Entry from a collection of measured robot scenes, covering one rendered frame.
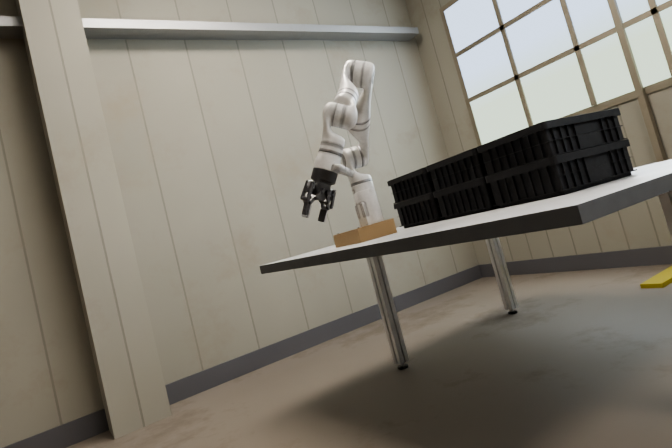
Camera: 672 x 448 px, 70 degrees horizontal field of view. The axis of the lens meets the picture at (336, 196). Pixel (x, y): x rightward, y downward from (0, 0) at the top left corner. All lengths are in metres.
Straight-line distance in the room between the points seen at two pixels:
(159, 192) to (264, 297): 1.01
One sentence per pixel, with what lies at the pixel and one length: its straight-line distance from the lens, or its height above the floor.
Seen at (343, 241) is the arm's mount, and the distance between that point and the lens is 1.96.
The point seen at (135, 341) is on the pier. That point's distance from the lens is 3.02.
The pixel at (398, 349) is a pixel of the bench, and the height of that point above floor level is 0.11.
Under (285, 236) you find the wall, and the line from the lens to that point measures 3.60.
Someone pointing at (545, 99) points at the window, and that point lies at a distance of 4.11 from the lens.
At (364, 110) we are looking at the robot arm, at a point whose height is 1.16.
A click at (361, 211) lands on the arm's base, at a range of 1.95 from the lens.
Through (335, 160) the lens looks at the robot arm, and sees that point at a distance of 1.39.
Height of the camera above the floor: 0.77
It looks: 4 degrees up
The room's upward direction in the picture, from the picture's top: 15 degrees counter-clockwise
